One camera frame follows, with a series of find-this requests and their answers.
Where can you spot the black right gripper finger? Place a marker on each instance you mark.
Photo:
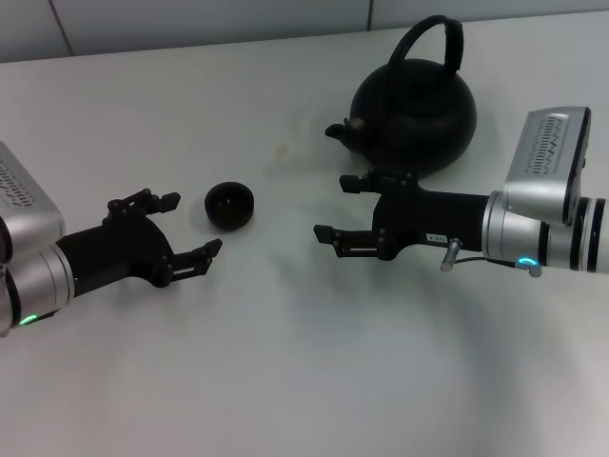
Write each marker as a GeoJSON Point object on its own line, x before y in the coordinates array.
{"type": "Point", "coordinates": [380, 182]}
{"type": "Point", "coordinates": [357, 243]}

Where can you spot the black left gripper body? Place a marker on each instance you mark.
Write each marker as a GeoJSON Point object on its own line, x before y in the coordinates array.
{"type": "Point", "coordinates": [119, 252]}

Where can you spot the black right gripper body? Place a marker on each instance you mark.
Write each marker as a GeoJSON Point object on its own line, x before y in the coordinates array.
{"type": "Point", "coordinates": [438, 219]}

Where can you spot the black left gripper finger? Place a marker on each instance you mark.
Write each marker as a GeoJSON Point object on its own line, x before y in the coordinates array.
{"type": "Point", "coordinates": [147, 201]}
{"type": "Point", "coordinates": [197, 262]}

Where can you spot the small black teacup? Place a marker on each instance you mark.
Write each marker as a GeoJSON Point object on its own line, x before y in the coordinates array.
{"type": "Point", "coordinates": [229, 209]}

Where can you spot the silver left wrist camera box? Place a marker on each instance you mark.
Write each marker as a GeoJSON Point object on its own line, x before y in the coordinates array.
{"type": "Point", "coordinates": [26, 200]}

